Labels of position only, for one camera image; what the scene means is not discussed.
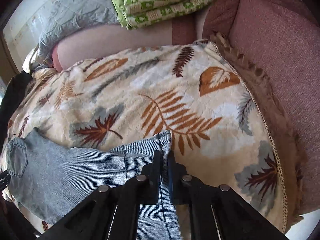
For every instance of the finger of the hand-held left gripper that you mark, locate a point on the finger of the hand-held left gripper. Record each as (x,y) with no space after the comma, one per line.
(3,180)

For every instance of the grey quilted blanket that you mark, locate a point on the grey quilted blanket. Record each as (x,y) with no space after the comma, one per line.
(75,12)

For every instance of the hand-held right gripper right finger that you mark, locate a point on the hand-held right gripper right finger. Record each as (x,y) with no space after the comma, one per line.
(170,177)

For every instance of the dark cloth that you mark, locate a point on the dark cloth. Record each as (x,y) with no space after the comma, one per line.
(12,92)

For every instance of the blue striped denim pants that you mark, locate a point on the blue striped denim pants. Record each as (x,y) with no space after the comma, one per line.
(75,170)

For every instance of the green patterned quilt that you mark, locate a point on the green patterned quilt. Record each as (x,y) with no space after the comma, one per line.
(162,2)

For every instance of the pink fabric sofa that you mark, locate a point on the pink fabric sofa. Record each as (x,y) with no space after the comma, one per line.
(275,42)

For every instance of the cream leaf-print blanket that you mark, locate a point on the cream leaf-print blanket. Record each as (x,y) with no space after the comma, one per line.
(175,85)

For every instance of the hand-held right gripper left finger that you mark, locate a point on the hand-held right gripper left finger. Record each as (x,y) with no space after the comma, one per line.
(157,166)

